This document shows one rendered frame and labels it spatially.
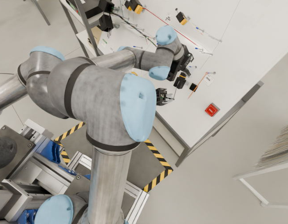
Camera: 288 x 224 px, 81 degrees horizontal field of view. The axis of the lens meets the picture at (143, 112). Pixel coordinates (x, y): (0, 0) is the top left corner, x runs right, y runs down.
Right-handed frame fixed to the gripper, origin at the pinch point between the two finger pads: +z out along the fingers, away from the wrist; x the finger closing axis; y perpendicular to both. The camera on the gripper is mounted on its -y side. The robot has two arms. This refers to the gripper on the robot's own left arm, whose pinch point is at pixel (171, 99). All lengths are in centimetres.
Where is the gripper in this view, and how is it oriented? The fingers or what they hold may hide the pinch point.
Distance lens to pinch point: 102.6
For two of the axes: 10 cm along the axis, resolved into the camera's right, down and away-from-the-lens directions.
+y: 5.2, -1.5, -8.4
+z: 8.5, 0.4, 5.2
